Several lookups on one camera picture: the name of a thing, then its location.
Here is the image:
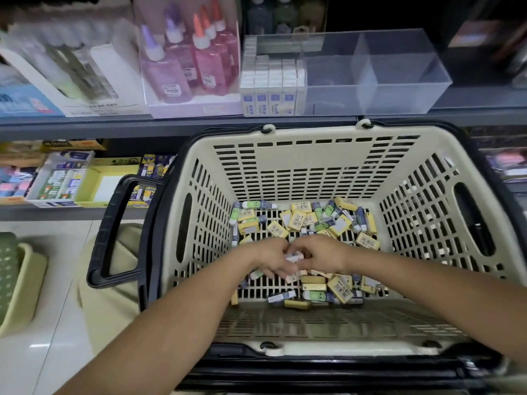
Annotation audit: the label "person's left hand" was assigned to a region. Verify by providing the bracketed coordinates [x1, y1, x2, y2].
[247, 236, 301, 280]

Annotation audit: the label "person's right hand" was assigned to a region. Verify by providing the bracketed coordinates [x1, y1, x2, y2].
[292, 234, 361, 277]

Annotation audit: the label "pile of erasers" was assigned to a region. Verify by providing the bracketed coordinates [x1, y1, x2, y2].
[229, 197, 384, 311]

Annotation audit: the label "beige shopping basket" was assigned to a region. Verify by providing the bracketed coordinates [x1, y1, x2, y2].
[86, 119, 527, 395]

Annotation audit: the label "rows of white erasers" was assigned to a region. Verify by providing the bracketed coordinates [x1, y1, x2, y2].
[240, 37, 308, 117]

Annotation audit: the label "grey store shelves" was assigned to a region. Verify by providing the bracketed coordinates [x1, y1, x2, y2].
[0, 0, 527, 223]

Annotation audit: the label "person's right forearm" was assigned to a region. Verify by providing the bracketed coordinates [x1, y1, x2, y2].
[346, 252, 527, 395]

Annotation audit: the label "person's left forearm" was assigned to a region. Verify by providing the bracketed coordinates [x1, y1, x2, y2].
[56, 259, 265, 395]

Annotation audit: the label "pink glue display box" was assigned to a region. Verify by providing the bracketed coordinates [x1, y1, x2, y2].
[132, 0, 244, 119]

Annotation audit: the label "yellow empty display box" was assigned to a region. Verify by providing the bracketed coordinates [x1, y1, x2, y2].
[76, 157, 143, 206]

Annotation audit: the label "white eraser display box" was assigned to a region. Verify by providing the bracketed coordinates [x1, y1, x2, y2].
[26, 150, 96, 208]

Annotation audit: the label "white glue display box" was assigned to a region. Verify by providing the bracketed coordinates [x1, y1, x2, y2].
[0, 0, 149, 119]

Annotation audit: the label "yellow plastic basket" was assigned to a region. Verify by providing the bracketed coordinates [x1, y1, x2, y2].
[0, 242, 49, 336]

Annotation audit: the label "green plastic basket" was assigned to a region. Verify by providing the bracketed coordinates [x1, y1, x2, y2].
[0, 233, 19, 326]

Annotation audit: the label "dark blue yellow packets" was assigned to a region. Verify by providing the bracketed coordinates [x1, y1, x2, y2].
[127, 154, 178, 206]

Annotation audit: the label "clear plastic divider tray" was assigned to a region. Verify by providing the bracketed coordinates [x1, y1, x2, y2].
[243, 29, 454, 117]

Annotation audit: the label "pink glue bottle orange cap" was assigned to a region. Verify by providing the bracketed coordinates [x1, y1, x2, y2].
[210, 0, 242, 66]
[191, 14, 232, 97]
[201, 5, 240, 79]

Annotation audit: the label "pink glue bottle purple cap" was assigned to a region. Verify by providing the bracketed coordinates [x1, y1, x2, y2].
[138, 24, 193, 104]
[163, 5, 200, 87]

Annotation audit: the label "translucent glue bottle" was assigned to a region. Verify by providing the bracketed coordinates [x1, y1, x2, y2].
[298, 0, 328, 33]
[247, 0, 274, 36]
[273, 0, 299, 33]

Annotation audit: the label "pink stationery packets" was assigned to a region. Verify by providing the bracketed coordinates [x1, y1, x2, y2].
[0, 164, 38, 198]

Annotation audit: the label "row of clear glue bottles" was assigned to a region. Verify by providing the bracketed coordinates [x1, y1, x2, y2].
[16, 20, 116, 99]

